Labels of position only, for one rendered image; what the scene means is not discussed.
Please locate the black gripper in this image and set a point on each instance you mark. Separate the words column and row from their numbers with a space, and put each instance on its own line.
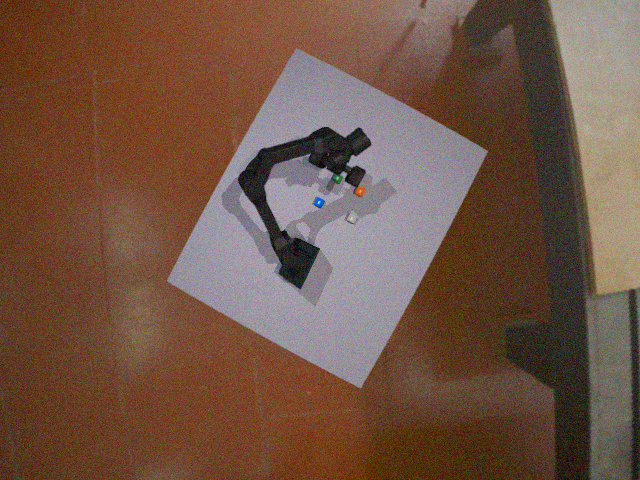
column 353, row 177

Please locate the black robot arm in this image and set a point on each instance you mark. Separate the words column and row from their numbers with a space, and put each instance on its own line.
column 252, row 180

